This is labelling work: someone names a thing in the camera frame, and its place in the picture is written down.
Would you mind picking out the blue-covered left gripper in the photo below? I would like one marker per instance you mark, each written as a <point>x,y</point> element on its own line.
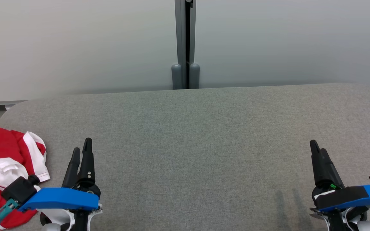
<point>63,199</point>

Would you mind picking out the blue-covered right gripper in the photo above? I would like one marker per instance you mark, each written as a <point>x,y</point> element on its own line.
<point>348,197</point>

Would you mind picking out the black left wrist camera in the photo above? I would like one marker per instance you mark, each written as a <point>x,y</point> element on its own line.
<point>19,191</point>

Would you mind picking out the grey partition post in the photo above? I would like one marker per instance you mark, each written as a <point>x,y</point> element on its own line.
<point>194,38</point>
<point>178,38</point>

